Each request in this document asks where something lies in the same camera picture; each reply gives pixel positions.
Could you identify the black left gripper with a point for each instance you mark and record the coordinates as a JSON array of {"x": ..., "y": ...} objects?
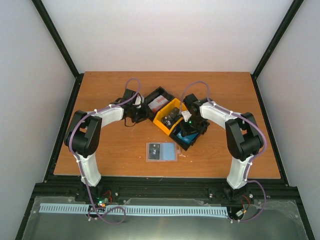
[{"x": 146, "y": 114}]

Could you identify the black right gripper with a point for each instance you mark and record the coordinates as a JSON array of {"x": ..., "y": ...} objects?
[{"x": 186, "y": 131}]

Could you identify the yellow card bin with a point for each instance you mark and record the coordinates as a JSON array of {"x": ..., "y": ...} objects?
[{"x": 161, "y": 113}]

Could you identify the black credit card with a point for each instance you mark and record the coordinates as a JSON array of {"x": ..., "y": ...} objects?
[{"x": 153, "y": 151}]

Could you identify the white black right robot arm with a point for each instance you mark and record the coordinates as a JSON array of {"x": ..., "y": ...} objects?
[{"x": 245, "y": 141}]

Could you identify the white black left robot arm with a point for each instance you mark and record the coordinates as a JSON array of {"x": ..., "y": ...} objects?
[{"x": 83, "y": 134}]

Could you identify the blue card stack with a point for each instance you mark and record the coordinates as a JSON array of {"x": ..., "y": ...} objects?
[{"x": 184, "y": 140}]

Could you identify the black card stack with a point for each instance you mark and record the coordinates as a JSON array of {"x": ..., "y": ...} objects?
[{"x": 171, "y": 118}]

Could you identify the red white card stack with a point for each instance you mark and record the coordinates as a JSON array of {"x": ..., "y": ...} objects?
[{"x": 158, "y": 103}]

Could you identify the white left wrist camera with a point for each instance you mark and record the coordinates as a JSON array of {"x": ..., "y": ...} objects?
[{"x": 138, "y": 101}]

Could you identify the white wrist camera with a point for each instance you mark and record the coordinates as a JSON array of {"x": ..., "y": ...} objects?
[
  {"x": 138, "y": 101},
  {"x": 186, "y": 115}
]

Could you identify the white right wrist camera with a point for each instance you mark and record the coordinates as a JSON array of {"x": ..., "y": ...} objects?
[{"x": 186, "y": 115}]

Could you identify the left electronics board with wires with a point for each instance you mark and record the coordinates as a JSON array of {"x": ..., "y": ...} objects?
[{"x": 105, "y": 200}]

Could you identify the right connector with wires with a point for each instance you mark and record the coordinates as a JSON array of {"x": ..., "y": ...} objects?
[{"x": 245, "y": 203}]

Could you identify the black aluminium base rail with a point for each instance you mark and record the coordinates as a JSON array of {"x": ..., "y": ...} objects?
[{"x": 124, "y": 188}]

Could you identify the light blue slotted cable duct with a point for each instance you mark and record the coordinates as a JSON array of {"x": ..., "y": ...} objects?
[{"x": 137, "y": 210}]

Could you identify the metal base plate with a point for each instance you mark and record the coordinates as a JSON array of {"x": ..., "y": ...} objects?
[{"x": 274, "y": 220}]

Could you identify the black left frame post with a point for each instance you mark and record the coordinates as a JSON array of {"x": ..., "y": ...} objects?
[{"x": 43, "y": 13}]

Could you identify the black frame post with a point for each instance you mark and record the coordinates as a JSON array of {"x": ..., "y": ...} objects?
[
  {"x": 43, "y": 13},
  {"x": 279, "y": 33}
]

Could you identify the black right frame post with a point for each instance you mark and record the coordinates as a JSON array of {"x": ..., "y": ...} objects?
[{"x": 279, "y": 33}]

